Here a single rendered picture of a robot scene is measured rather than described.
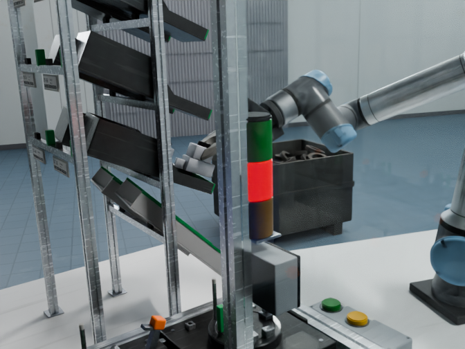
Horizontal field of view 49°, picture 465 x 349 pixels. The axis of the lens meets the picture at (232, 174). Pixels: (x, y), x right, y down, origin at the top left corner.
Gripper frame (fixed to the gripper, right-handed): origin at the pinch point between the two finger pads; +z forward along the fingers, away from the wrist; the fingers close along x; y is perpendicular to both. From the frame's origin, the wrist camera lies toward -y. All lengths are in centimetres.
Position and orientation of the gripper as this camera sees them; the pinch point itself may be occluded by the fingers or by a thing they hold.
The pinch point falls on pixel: (199, 151)
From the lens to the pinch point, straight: 112.8
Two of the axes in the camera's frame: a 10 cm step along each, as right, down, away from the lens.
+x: -4.3, -2.1, 8.8
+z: -8.0, 5.4, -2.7
